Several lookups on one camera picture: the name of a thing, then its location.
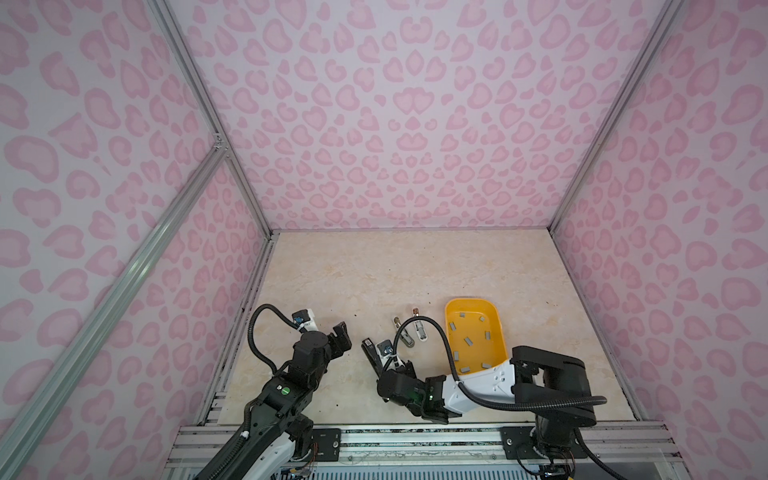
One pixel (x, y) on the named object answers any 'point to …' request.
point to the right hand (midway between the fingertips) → (380, 366)
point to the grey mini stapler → (404, 334)
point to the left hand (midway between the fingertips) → (334, 325)
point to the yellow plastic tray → (475, 334)
